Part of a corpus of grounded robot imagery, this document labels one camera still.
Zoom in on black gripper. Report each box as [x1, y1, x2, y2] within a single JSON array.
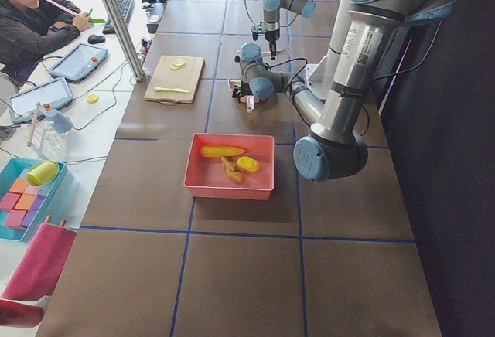
[[231, 84, 253, 102], [251, 22, 280, 60]]

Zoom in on beige plastic dustpan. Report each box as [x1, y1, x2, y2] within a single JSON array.
[[227, 79, 255, 113]]

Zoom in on yellow toy corn cob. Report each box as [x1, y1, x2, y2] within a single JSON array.
[[200, 145, 246, 158]]

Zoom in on yellow toy potato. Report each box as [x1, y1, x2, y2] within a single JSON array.
[[237, 156, 261, 172]]

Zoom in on tan toy ginger root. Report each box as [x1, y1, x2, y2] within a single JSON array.
[[220, 157, 244, 183]]

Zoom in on white hand brush black bristles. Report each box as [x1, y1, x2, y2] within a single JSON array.
[[261, 49, 290, 57]]

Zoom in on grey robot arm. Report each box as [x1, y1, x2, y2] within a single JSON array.
[[235, 0, 455, 182], [251, 0, 316, 60]]

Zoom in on pink plastic bin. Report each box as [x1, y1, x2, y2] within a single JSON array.
[[184, 133, 275, 200]]

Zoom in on bamboo cutting board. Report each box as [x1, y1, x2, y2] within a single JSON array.
[[144, 56, 204, 104]]

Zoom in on yellow-green plastic knife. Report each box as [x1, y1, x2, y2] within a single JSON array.
[[154, 87, 190, 94]]

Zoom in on black keyboard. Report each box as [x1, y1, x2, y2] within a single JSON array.
[[102, 0, 135, 35]]

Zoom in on yellow round lid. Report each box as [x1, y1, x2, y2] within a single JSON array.
[[87, 94, 99, 104]]

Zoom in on black computer mouse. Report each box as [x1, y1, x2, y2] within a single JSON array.
[[87, 34, 106, 44]]

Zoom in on upper blue teach pendant tablet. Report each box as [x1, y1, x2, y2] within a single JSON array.
[[48, 43, 108, 83]]

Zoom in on blue teach pendant tablet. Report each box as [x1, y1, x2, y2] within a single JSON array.
[[48, 43, 108, 83], [9, 77, 73, 124]]

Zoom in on blue spray bottle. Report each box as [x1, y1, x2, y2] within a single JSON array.
[[43, 103, 73, 134]]

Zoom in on yellow-green plastic cup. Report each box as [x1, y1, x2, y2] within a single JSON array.
[[26, 160, 59, 186]]

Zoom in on person in black jacket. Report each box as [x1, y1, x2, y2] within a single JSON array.
[[1, 0, 93, 85]]

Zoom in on lower blue teach pendant tablet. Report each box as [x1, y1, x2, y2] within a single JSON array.
[[9, 77, 73, 124]]

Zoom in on teal tray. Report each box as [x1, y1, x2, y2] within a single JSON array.
[[1, 158, 73, 243]]

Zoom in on magenta cloth roll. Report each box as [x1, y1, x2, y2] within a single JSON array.
[[2, 223, 77, 301]]

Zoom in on red object at edge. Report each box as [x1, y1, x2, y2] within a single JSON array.
[[1, 299, 44, 328]]

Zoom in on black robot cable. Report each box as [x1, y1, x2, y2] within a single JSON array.
[[266, 56, 310, 87]]

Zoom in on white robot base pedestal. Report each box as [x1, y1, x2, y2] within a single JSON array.
[[306, 26, 342, 101]]

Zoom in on aluminium frame post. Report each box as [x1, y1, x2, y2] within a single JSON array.
[[102, 0, 145, 82]]

